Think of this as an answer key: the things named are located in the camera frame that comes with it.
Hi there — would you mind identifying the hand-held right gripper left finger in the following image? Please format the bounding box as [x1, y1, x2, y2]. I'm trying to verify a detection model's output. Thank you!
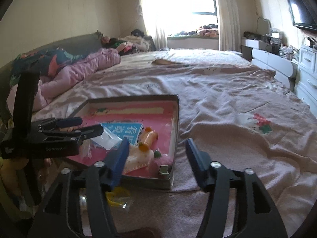
[27, 139, 130, 238]

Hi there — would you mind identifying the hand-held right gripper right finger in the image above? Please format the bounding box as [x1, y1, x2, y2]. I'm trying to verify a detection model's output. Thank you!
[184, 138, 289, 238]

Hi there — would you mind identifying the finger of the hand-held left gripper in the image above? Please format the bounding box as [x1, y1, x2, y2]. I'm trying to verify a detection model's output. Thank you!
[37, 116, 83, 131]
[40, 124, 104, 142]

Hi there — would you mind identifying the small clear plastic bag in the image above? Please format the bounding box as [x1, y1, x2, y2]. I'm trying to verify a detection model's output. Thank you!
[90, 128, 124, 151]

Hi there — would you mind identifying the metal clip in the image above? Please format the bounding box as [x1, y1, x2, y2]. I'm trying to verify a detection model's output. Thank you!
[158, 165, 172, 179]

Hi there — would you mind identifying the pink fluffy hair accessory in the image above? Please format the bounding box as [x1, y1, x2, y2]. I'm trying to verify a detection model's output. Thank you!
[149, 155, 172, 173]

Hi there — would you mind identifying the yellow packet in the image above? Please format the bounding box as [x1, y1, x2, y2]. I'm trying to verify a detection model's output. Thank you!
[105, 187, 134, 209]

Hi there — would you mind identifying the orange ribbed hair clip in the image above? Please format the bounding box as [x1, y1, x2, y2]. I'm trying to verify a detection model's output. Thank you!
[138, 127, 159, 152]

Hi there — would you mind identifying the shallow cardboard box pink lining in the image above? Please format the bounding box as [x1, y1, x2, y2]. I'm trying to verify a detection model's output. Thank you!
[66, 94, 180, 191]

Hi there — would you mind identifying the person's left hand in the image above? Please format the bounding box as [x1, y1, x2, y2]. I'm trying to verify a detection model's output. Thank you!
[37, 158, 53, 186]

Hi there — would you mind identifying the blue printed card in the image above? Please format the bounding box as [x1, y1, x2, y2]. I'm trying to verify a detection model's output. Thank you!
[100, 122, 144, 147]

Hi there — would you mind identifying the dark floral quilt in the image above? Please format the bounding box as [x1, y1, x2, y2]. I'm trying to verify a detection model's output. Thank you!
[10, 50, 90, 85]

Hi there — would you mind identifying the pink quilt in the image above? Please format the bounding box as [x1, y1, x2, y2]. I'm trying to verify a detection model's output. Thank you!
[6, 48, 121, 112]

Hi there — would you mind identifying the bed with pink sheet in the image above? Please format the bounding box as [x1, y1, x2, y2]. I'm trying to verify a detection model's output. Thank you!
[0, 48, 317, 238]

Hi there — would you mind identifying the grey headboard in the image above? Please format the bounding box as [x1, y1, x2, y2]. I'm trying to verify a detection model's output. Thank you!
[0, 31, 103, 68]

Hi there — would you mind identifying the pile of clothes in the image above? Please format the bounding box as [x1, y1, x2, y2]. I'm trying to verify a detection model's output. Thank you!
[101, 29, 156, 55]

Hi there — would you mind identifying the white sheer curtain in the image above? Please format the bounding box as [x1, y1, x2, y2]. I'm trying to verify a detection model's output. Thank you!
[213, 0, 242, 52]
[137, 0, 167, 50]

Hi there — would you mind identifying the white dressing table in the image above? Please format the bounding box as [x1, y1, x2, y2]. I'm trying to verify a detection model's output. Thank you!
[241, 37, 298, 88]

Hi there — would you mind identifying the windowsill clutter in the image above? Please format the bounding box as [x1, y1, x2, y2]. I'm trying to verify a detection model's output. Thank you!
[173, 23, 220, 39]

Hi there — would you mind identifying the white drawer cabinet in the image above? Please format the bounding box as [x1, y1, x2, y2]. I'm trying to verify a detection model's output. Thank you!
[295, 43, 317, 117]

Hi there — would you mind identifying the heart-shaped mirror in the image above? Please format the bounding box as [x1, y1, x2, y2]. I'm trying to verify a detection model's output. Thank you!
[255, 17, 270, 36]

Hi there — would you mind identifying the window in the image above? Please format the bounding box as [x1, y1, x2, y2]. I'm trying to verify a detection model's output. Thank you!
[149, 0, 220, 36]

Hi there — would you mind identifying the black set-top box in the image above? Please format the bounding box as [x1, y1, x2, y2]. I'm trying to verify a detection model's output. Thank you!
[303, 37, 317, 49]

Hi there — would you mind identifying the black wall television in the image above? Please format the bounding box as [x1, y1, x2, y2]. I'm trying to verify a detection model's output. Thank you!
[285, 0, 317, 31]

